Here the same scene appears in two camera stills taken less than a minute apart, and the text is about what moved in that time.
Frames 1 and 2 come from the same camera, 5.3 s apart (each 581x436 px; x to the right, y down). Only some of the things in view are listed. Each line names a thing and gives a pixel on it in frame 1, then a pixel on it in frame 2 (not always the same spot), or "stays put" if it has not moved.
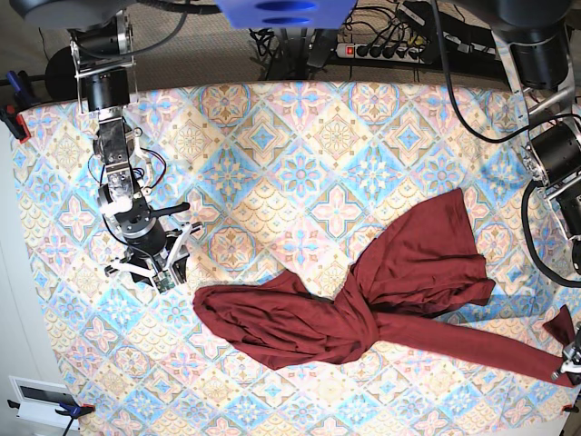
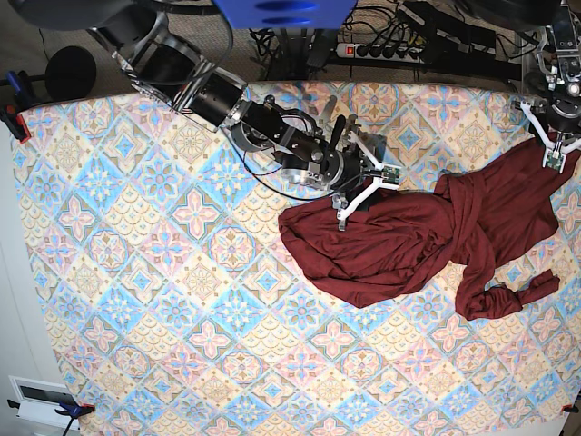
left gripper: [155, 252] to [353, 167]
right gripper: [571, 362] to [556, 122]
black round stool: [60, 75] stays put
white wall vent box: [38, 401] stays put
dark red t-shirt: [422, 257] to [496, 213]
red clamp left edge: [11, 115] stays put
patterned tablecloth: [285, 174] stays put
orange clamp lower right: [570, 408] stays put
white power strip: [380, 52] stays put
